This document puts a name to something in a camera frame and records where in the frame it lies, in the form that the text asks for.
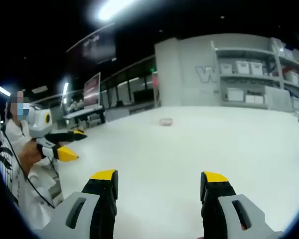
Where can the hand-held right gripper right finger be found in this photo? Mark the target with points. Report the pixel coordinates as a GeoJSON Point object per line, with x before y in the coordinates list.
{"type": "Point", "coordinates": [241, 219]}

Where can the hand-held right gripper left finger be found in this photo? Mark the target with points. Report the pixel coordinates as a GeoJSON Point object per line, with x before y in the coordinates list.
{"type": "Point", "coordinates": [72, 219]}

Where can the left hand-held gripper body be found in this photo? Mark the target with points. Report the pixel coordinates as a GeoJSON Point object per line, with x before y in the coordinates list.
{"type": "Point", "coordinates": [38, 120]}

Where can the person's left hand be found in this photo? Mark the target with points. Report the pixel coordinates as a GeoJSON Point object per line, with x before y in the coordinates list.
{"type": "Point", "coordinates": [32, 150]}

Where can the blue face mask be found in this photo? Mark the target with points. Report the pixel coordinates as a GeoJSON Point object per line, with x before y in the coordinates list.
{"type": "Point", "coordinates": [26, 111]}

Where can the grey bench table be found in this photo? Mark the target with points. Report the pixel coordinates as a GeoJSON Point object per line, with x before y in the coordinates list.
{"type": "Point", "coordinates": [84, 112]}

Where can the upright light tube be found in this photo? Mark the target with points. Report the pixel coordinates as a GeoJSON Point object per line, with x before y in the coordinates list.
{"type": "Point", "coordinates": [65, 92]}

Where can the person's white clothing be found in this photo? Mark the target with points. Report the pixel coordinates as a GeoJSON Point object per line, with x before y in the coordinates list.
{"type": "Point", "coordinates": [37, 184]}

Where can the standing display screen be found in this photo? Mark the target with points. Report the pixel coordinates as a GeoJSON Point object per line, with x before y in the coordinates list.
{"type": "Point", "coordinates": [92, 90]}

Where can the hanging dark screen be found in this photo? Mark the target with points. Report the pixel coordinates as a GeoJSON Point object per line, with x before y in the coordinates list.
{"type": "Point", "coordinates": [99, 47]}

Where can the grey panel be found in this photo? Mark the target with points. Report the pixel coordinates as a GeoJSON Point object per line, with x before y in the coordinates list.
{"type": "Point", "coordinates": [279, 99]}

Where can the grey shelving unit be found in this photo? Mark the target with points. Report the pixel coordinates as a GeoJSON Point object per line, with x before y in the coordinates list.
{"type": "Point", "coordinates": [274, 77]}

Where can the row of white storage boxes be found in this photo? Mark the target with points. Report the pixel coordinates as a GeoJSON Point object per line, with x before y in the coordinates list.
{"type": "Point", "coordinates": [241, 67]}

